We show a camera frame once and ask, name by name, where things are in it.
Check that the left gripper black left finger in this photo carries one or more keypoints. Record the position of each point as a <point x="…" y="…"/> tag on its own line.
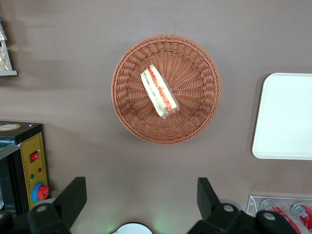
<point x="65" y="202"/>

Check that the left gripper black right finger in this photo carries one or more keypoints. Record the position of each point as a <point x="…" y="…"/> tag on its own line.
<point x="209" y="202"/>

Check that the triangle sandwich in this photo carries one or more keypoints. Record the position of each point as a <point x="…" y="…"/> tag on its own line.
<point x="159" y="93"/>

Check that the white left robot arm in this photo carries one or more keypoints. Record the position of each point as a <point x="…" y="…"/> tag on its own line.
<point x="131" y="230"/>

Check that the cream plastic tray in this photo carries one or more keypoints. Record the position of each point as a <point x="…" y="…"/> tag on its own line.
<point x="285" y="117"/>

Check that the brown round wicker basket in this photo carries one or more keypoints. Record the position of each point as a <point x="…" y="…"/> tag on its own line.
<point x="195" y="73"/>

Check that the clear acrylic bottle rack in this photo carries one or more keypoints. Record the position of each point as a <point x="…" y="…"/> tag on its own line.
<point x="253" y="202"/>

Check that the black food warmer machine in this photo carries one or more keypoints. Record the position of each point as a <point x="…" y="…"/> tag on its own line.
<point x="33" y="151"/>

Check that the red cola bottle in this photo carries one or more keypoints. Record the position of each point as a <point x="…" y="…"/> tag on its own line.
<point x="280" y="214"/>
<point x="304" y="215"/>

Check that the white snack rack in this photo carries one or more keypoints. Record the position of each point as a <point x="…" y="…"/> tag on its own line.
<point x="8" y="72"/>

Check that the clear bag of fried snacks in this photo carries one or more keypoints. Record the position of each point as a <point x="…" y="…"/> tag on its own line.
<point x="2" y="59"/>

